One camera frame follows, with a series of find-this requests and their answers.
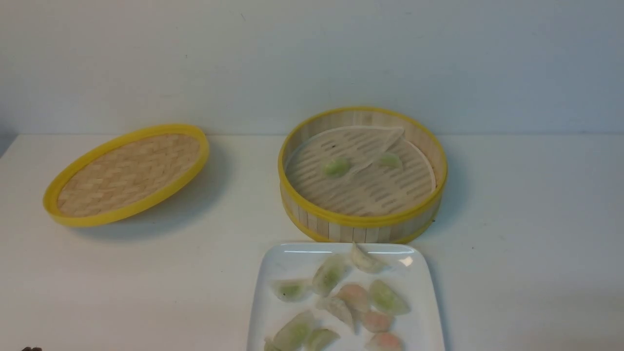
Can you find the yellow rimmed bamboo steamer basket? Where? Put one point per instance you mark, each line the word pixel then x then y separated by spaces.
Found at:
pixel 370 203

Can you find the green dumpling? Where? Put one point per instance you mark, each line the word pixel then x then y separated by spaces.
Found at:
pixel 390 160
pixel 336 167

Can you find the green dumpling plate bottom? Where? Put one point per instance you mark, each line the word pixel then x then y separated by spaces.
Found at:
pixel 319 339

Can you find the pink dumpling plate centre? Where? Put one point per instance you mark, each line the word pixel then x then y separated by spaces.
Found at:
pixel 355 296

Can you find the pink dumpling plate lower right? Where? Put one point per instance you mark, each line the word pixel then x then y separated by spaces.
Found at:
pixel 375 321

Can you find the green dumpling plate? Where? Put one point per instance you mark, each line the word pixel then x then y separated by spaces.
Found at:
pixel 294 333
pixel 319 339
pixel 291 290
pixel 329 274
pixel 386 300

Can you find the yellow rimmed woven steamer lid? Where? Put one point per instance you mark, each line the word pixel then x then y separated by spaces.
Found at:
pixel 127 175

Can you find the pink dumpling plate bottom right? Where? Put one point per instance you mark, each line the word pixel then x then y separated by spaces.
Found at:
pixel 384 341

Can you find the green dumpling plate right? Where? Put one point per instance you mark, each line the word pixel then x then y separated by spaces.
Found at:
pixel 386 300

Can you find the green dumpling plate upper middle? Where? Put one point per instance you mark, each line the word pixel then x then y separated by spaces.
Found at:
pixel 329 274

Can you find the pale dumpling plate top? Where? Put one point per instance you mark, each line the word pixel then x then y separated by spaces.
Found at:
pixel 366 262

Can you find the pale white dumpling plate centre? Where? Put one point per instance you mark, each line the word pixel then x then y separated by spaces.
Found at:
pixel 339 309

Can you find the white square plate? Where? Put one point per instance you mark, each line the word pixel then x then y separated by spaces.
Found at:
pixel 406 272

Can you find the pink dumpling plate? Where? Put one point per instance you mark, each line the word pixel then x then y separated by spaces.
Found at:
pixel 384 341
pixel 375 321
pixel 355 296

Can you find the green dumpling plate lower left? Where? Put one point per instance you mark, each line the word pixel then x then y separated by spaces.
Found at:
pixel 294 333

